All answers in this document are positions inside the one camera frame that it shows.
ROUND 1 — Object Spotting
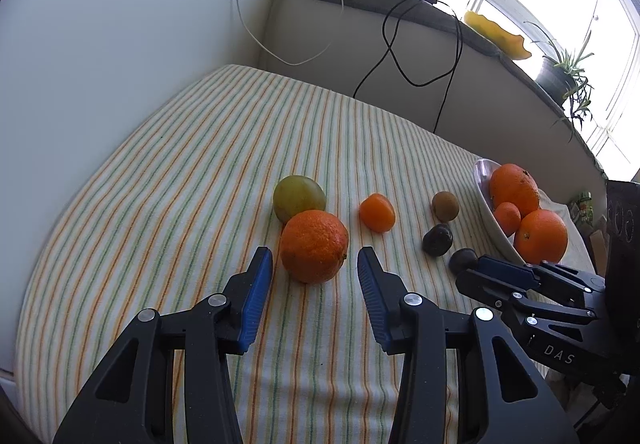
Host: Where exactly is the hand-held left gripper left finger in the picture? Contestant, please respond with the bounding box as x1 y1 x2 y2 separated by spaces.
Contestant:
52 246 274 444

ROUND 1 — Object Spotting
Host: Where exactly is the green apple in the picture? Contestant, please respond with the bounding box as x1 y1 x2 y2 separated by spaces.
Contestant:
273 175 327 224

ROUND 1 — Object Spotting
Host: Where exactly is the brown kiwi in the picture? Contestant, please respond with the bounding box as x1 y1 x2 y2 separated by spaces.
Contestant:
432 191 460 223

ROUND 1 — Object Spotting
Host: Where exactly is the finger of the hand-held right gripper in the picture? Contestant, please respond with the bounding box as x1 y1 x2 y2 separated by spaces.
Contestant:
477 255 607 295
456 269 598 323

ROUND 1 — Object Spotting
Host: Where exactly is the smooth large orange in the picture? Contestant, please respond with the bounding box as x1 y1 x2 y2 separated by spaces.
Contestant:
514 209 569 264

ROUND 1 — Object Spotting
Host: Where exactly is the black cable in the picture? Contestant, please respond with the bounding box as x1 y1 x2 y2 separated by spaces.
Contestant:
352 0 463 135

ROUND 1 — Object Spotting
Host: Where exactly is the dark plum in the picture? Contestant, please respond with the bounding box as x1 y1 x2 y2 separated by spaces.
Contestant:
422 224 455 256
448 248 480 275

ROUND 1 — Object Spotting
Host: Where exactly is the large orange with stem mark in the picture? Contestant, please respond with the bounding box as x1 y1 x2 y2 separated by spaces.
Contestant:
489 163 541 217

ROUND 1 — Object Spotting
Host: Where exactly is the floral rim white plate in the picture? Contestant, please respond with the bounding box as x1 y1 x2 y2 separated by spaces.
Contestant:
472 159 571 270

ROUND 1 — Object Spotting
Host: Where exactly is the rough reddish large orange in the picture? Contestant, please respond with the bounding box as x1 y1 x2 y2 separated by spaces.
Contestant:
279 210 349 285

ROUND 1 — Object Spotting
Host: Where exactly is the striped table cloth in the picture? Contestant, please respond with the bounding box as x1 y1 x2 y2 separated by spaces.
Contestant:
15 64 601 444

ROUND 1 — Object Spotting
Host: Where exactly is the green printed bag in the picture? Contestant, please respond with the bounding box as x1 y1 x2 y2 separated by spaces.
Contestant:
570 191 594 225

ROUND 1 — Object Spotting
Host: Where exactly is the yellow wavy bowl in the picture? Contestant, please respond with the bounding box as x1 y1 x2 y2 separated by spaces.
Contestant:
462 10 532 61

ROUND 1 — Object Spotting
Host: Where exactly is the small mandarin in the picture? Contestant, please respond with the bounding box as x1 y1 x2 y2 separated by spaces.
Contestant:
359 193 397 233
495 202 522 237

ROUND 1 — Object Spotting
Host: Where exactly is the potted spider plant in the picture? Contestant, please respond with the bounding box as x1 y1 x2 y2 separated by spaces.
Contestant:
525 21 596 142

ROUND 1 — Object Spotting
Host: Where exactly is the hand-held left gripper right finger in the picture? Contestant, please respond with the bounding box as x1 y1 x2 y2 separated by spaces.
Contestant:
356 246 581 444

